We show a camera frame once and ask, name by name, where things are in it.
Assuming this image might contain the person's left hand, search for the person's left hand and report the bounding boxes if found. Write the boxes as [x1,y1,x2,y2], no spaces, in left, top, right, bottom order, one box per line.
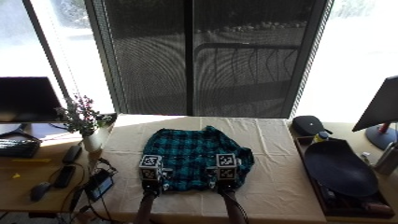
[140,167,176,194]

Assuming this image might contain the person's right hand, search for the person's right hand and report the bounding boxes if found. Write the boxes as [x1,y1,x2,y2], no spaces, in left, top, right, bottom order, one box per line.
[204,165,242,194]

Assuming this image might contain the white marker cube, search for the white marker cube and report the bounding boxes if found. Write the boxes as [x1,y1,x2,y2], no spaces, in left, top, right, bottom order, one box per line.
[139,153,164,182]
[215,152,238,181]

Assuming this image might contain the teal plaid shirt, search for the teal plaid shirt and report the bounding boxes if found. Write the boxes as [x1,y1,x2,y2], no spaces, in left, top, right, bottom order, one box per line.
[143,125,256,192]

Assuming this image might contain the white tablecloth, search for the white tablecloth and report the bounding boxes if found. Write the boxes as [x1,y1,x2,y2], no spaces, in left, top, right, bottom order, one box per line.
[85,114,329,224]

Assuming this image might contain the small device with blue screen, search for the small device with blue screen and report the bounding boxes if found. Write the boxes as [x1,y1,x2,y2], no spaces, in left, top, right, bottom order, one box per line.
[84,169,116,203]

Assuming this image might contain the black remote control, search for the black remote control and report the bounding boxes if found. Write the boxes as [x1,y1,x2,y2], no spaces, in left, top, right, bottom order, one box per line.
[61,145,84,165]

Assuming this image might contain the black phone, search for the black phone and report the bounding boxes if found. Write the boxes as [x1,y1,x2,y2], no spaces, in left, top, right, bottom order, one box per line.
[53,164,77,189]

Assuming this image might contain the flowering plant in white vase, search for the flowering plant in white vase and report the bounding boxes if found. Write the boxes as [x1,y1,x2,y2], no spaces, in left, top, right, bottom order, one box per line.
[55,94,115,153]

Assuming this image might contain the black zip pouch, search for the black zip pouch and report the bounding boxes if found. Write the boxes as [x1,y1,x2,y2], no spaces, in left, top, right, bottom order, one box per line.
[290,115,333,137]

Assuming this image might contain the dark blue oval dish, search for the dark blue oval dish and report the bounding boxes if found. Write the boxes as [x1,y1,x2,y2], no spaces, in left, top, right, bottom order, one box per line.
[304,137,380,198]

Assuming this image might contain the dark computer mouse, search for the dark computer mouse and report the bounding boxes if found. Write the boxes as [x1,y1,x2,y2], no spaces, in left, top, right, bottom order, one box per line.
[28,181,52,203]

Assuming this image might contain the yellow ruler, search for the yellow ruler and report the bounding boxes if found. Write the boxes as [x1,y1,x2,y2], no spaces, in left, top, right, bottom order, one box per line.
[11,158,52,164]

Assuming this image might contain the wooden side desk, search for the wooden side desk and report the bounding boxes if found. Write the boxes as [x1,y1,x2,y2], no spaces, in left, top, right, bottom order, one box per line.
[288,120,398,224]
[0,121,111,215]

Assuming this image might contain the dark wooden tray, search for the dark wooden tray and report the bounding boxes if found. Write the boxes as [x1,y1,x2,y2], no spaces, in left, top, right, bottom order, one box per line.
[294,135,397,218]

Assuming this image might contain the black keyboard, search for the black keyboard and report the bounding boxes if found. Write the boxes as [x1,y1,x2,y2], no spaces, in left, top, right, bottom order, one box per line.
[0,138,43,159]

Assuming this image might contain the dark mesh window screen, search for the dark mesh window screen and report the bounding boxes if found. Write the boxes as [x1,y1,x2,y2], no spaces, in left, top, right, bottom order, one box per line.
[85,0,334,119]

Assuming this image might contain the black computer monitor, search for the black computer monitor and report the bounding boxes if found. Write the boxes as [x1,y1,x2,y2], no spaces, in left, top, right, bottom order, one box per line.
[0,76,65,138]

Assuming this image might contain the silver metal bottle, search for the silver metal bottle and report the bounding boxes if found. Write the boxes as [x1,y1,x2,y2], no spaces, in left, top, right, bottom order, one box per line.
[372,141,398,176]

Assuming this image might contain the monitor with red-blue stand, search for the monitor with red-blue stand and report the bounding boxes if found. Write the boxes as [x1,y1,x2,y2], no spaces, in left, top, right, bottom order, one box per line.
[350,75,398,151]

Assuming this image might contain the black glove cable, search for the black glove cable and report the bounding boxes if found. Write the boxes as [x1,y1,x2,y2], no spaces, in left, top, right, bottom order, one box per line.
[225,189,252,224]

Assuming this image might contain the black device cables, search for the black device cables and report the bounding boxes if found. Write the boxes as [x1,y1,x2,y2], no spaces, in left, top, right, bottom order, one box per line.
[48,158,120,222]

